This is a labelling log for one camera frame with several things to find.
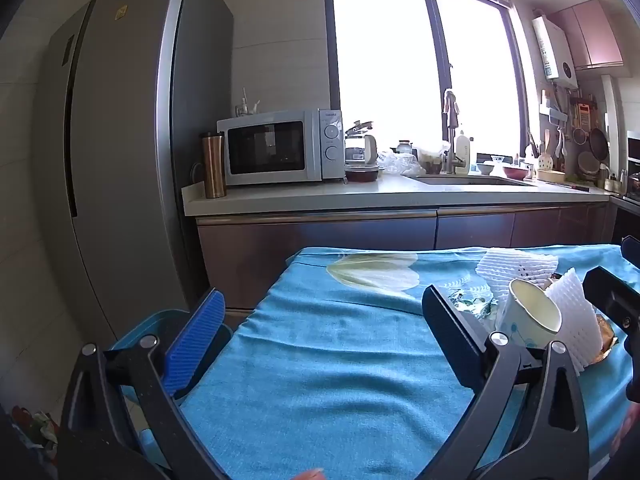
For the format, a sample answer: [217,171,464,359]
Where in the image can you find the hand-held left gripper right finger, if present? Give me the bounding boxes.
[421,284,592,480]

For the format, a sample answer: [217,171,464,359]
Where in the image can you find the small white ornament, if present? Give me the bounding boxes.
[235,87,261,117]

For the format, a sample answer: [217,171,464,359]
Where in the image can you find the pink wall cabinet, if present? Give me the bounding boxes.
[547,0,626,72]

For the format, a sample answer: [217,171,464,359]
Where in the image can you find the white paper cup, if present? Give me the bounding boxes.
[494,279,563,350]

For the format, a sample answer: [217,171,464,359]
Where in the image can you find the gold foil wrapper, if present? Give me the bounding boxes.
[592,315,619,363]

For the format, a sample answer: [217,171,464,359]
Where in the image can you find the hanging kitchen utensils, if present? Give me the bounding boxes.
[537,85,612,181]

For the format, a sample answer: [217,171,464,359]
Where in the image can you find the blue floral tablecloth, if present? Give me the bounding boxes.
[142,244,640,480]

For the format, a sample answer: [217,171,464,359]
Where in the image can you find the kitchen counter cabinet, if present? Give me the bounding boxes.
[181,172,621,311]

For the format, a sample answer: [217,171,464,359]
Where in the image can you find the white dish soap bottle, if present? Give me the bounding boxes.
[454,129,476,176]

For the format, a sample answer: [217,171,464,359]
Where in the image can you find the white microwave oven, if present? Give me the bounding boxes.
[216,108,346,187]

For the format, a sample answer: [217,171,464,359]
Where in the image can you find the copper thermos flask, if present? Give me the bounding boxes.
[201,131,228,199]

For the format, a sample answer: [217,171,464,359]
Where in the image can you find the white foam fruit net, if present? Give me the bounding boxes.
[475,247,560,318]
[545,269,603,376]

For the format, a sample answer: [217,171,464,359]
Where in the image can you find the white water heater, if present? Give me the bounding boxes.
[531,10,578,82]

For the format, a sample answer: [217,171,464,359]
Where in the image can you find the teal plastic bin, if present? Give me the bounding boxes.
[107,308,235,468]

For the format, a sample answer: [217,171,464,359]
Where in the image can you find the person's right hand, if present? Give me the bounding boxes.
[612,402,640,461]

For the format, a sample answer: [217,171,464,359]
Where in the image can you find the red packet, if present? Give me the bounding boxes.
[10,405,60,461]

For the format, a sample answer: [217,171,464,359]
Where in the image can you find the kitchen window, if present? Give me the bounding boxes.
[322,0,538,173]

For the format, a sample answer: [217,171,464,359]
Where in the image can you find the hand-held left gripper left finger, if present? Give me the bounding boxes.
[57,287,228,480]

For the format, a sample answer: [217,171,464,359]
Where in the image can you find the steel kitchen faucet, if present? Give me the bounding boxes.
[442,89,471,176]

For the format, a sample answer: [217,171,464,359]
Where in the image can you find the steel sink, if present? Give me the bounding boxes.
[405,172,536,189]

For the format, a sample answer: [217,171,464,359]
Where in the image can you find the clear plastic bag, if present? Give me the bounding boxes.
[377,150,423,177]

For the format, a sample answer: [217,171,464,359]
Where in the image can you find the dark red bowl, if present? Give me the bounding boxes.
[345,162,381,183]

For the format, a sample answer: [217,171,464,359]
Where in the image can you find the glass electric kettle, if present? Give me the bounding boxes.
[344,120,379,167]

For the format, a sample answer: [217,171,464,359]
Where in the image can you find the grey refrigerator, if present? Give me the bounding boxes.
[30,0,236,346]

